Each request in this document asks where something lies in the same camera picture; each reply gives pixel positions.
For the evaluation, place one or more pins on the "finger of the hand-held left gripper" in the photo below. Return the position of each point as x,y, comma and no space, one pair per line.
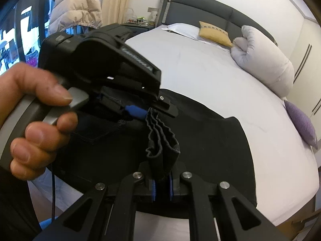
166,108
135,111

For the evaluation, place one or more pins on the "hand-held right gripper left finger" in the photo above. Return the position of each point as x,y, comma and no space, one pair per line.
112,218

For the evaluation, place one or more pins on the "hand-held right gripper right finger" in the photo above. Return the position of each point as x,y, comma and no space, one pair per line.
215,218

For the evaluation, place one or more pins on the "black pants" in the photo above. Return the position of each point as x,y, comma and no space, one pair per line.
213,155

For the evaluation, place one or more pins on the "person's left hand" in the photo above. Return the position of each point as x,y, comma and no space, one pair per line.
30,80

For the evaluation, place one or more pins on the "bed with light grey sheet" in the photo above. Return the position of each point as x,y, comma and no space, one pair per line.
200,75

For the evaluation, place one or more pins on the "dark grey nightstand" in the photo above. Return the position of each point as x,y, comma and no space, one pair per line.
136,28

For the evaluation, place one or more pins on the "beige puffer jacket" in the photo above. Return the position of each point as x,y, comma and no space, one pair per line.
75,7

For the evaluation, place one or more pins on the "cream curtain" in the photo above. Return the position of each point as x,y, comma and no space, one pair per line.
115,0

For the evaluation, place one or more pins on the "white pillow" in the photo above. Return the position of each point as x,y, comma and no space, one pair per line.
183,30

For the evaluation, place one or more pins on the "large window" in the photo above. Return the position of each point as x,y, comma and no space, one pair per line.
22,30

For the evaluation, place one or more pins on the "yellow patterned cushion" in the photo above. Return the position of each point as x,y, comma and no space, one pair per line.
214,34

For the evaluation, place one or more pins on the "person's dark clothing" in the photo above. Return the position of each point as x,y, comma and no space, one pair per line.
15,205

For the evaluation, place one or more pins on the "dark grey padded headboard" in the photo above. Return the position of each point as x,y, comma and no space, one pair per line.
200,7

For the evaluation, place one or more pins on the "rolled white duvet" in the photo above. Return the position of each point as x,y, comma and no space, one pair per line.
265,62

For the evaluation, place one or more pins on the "purple cushion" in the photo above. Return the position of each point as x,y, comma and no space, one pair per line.
302,123

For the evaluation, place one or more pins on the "white wardrobe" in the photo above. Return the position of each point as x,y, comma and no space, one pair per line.
308,62

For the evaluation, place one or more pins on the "wall switch panel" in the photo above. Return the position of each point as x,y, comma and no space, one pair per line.
153,9

